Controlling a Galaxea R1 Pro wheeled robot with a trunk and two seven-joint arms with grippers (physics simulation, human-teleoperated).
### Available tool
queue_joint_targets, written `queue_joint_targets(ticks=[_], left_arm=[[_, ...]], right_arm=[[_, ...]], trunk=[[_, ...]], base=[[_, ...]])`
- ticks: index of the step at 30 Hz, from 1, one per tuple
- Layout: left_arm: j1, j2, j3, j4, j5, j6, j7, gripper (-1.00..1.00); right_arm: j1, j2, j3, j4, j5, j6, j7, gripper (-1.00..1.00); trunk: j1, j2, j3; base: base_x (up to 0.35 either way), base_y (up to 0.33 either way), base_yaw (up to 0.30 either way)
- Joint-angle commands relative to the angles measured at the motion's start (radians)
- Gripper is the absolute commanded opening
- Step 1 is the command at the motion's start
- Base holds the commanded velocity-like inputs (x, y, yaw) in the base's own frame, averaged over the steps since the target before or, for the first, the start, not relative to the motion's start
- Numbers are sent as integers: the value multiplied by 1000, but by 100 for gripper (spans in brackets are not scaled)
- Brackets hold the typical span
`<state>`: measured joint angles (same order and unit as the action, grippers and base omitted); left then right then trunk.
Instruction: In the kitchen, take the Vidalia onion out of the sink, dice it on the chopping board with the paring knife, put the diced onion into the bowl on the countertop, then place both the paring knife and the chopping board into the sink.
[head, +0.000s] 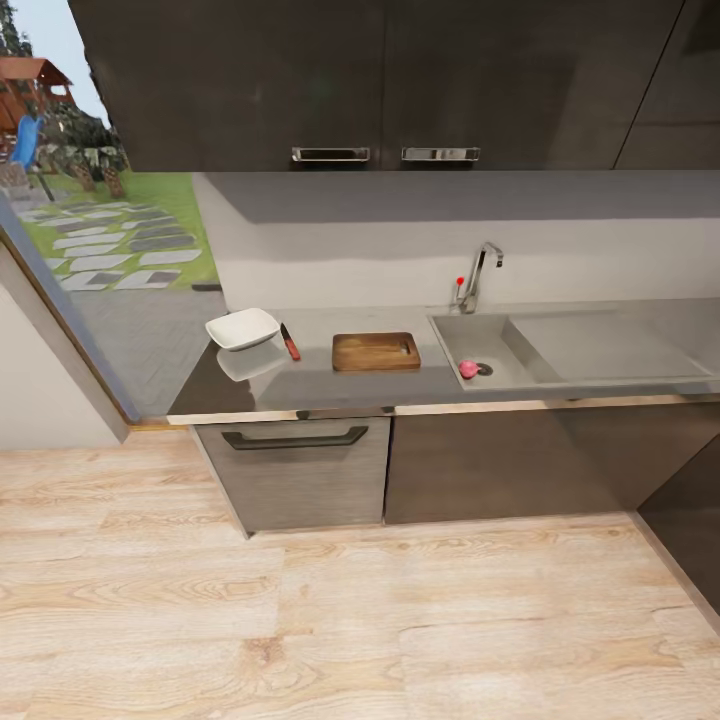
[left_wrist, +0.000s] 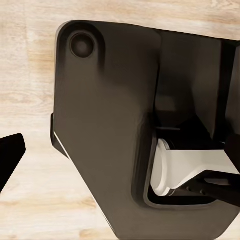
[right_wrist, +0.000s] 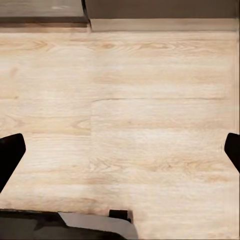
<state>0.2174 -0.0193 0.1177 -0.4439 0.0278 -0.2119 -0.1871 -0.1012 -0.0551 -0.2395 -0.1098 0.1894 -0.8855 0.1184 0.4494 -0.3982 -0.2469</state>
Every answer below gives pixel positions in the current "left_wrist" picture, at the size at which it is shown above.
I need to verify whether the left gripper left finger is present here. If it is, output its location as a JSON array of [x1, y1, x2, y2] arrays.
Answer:
[[0, 133, 26, 193]]

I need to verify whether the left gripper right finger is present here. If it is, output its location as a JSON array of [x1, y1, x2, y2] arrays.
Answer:
[[224, 133, 240, 173]]

